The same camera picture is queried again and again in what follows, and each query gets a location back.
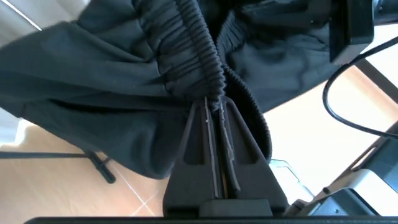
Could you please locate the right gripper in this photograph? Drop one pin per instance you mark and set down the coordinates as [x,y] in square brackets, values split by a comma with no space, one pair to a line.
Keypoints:
[351,25]

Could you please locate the black shorts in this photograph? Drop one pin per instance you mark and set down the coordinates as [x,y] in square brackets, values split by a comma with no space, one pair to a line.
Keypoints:
[109,77]

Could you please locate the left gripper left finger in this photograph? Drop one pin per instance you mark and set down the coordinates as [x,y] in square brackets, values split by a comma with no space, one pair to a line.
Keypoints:
[192,180]

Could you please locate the black clothes rack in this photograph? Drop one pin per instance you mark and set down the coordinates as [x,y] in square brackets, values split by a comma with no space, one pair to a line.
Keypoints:
[99,165]

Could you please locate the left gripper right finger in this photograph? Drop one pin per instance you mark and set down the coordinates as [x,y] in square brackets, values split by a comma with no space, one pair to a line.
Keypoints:
[255,183]

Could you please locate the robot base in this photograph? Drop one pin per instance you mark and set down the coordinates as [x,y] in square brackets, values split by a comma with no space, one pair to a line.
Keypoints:
[357,186]

